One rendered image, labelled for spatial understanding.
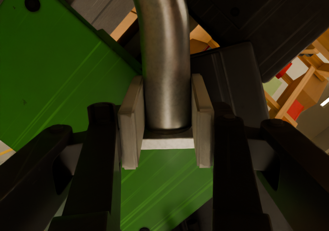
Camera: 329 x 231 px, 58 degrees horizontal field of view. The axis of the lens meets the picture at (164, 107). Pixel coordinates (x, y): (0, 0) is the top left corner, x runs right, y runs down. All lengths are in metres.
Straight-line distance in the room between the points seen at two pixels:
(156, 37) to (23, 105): 0.12
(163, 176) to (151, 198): 0.02
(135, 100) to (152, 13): 0.05
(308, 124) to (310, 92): 5.46
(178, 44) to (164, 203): 0.14
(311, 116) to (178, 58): 9.51
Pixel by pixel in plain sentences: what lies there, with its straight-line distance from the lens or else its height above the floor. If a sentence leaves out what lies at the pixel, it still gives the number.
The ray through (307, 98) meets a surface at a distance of 4.26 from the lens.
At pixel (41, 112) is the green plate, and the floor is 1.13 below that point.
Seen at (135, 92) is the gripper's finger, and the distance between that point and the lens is 0.16.
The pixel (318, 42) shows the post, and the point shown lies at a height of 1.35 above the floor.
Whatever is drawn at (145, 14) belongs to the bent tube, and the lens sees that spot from 0.17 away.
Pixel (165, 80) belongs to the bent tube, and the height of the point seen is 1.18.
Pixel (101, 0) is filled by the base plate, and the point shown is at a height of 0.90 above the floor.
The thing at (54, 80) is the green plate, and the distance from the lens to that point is 0.23.
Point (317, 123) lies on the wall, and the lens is 9.75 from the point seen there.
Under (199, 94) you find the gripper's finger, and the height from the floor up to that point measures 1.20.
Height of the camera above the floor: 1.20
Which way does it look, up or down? 2 degrees down
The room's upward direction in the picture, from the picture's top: 136 degrees clockwise
